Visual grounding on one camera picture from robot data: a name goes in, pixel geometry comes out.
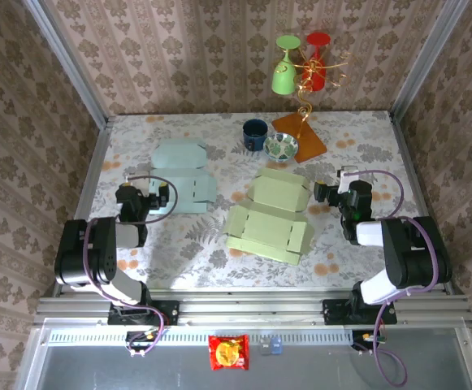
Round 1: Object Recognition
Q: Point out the light blue paper box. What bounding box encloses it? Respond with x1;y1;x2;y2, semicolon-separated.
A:
136;138;217;215

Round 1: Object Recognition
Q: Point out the green paper box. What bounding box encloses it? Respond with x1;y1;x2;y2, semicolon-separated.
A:
223;166;316;266

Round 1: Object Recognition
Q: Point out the leaf pattern bowl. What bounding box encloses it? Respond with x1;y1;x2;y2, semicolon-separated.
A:
262;132;300;163

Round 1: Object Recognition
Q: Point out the floral tablecloth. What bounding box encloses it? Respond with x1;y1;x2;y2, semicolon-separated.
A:
71;110;444;292

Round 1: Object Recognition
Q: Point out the dark blue mug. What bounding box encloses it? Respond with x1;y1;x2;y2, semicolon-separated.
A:
242;119;269;152

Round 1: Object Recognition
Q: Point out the green wine glass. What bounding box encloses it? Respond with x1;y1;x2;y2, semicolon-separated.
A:
271;34;301;97

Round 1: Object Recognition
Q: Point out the red wine glass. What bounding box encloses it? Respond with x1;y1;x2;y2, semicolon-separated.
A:
300;32;332;93

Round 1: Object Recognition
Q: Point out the grey metal shelf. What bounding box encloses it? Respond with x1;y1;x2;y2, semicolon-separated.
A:
14;323;472;390

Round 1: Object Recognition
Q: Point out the red snack packet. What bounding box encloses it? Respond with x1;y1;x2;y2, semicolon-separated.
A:
208;334;250;372

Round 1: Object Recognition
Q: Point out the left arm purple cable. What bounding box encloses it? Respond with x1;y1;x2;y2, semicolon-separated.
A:
81;174;179;358

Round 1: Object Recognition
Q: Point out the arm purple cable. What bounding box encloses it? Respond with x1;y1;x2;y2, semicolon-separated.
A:
81;174;179;358
343;168;442;387

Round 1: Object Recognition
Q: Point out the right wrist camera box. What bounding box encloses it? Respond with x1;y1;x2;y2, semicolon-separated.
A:
338;164;361;194

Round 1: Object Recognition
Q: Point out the left aluminium side rail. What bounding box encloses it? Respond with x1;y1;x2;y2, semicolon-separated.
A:
52;116;117;297

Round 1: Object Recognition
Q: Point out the aluminium side rail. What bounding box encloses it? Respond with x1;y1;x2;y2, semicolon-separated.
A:
388;111;456;296
52;116;117;297

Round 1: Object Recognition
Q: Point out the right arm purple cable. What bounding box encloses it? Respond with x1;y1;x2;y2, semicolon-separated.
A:
343;168;442;387

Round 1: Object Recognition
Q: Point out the gold wire glass rack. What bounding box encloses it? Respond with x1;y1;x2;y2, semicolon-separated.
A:
271;50;361;164

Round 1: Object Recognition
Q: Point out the right aluminium side rail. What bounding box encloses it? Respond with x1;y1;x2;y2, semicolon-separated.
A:
388;111;456;296

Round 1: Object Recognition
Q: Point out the left arm cable connector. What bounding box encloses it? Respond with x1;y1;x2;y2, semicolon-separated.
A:
125;330;160;353

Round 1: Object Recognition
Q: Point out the arm cable connector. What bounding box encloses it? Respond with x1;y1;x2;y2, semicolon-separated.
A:
125;330;160;353
351;329;388;353

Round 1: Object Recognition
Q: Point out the right arm cable connector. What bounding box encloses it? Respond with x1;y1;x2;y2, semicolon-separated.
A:
351;329;388;353

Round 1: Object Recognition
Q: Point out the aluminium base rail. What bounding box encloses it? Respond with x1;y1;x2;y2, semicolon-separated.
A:
34;288;472;327

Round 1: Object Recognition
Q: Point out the left aluminium corner post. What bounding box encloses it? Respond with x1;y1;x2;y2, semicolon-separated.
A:
22;0;110;128

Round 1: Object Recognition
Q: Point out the aluminium corner post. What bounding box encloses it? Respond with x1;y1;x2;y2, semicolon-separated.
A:
22;0;110;128
389;0;470;122

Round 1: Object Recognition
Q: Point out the slotted cable duct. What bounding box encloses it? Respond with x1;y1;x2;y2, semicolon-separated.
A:
42;327;464;347

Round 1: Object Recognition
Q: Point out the right aluminium corner post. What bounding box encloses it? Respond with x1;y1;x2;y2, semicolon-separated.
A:
389;0;470;122

